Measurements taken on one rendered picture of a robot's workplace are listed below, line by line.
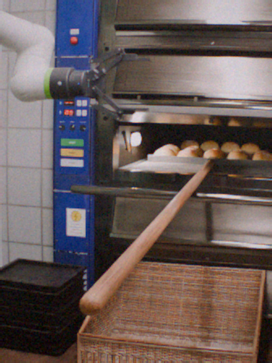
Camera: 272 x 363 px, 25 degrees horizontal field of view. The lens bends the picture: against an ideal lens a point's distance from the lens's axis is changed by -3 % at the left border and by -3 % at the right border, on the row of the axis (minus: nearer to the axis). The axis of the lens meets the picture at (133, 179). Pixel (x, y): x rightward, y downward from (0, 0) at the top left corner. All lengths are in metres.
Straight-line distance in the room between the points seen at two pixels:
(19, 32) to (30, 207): 0.90
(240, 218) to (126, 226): 0.42
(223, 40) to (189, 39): 0.13
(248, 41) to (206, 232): 0.70
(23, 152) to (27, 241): 0.35
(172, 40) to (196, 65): 0.12
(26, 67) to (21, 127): 0.69
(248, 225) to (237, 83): 0.51
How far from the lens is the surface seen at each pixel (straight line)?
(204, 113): 2.04
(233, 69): 2.19
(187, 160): 2.57
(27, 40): 1.76
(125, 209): 2.30
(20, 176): 2.43
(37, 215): 2.43
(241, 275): 2.23
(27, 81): 1.73
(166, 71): 2.23
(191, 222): 2.24
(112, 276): 0.91
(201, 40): 2.21
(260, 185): 2.19
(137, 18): 2.24
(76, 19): 2.30
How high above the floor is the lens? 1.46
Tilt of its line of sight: 8 degrees down
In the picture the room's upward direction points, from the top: 1 degrees clockwise
